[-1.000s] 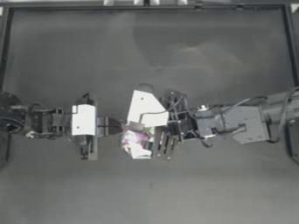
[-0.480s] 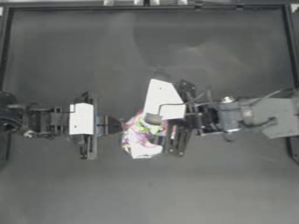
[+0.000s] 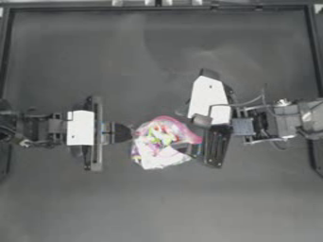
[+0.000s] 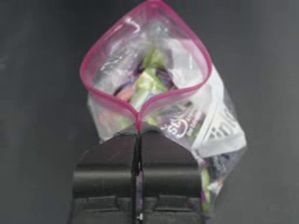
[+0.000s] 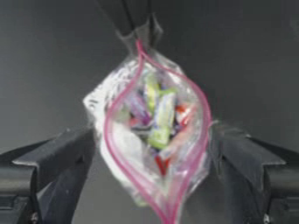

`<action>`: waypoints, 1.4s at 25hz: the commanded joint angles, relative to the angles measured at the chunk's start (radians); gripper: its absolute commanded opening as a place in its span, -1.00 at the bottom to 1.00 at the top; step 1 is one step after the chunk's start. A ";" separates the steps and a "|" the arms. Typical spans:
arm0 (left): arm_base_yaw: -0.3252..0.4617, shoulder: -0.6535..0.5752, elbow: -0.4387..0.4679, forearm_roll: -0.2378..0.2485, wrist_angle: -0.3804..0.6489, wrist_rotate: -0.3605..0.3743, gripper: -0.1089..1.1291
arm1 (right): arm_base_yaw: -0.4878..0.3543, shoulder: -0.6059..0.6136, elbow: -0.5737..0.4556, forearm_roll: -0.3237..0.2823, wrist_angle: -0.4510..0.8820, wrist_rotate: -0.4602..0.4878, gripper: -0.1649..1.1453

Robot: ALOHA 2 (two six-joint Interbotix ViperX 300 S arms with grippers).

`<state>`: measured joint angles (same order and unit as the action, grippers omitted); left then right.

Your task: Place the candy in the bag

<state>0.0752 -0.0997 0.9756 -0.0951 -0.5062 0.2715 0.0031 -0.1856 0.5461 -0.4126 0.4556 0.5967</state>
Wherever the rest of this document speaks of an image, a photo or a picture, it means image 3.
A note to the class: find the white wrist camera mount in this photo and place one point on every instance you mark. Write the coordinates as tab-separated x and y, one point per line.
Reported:
209	97
80	127

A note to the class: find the clear bag with pink zip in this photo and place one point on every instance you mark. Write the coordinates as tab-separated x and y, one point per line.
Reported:
159	160

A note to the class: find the silver frame bracket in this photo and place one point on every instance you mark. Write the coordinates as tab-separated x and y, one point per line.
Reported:
150	2
117	2
167	2
197	2

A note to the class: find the white frame corner piece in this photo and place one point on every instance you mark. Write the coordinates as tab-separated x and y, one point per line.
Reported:
318	8
2	11

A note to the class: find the black table frame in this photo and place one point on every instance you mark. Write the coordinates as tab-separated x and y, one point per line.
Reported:
169	7

